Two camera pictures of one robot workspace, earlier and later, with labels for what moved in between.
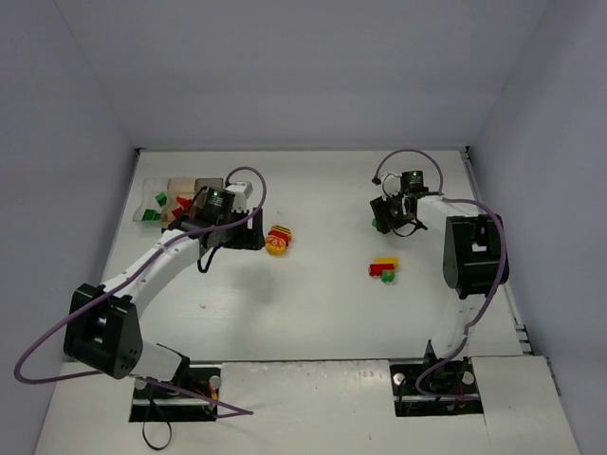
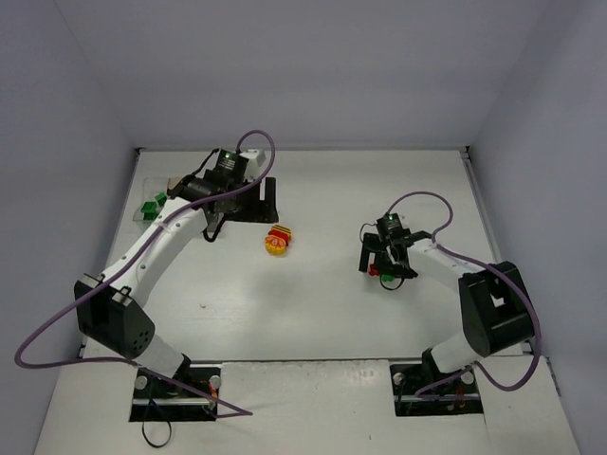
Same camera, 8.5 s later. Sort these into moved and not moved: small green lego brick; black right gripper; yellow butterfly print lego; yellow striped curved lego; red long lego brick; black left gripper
Moved: black right gripper; black left gripper
Not moved: red long lego brick; yellow butterfly print lego; yellow striped curved lego; small green lego brick
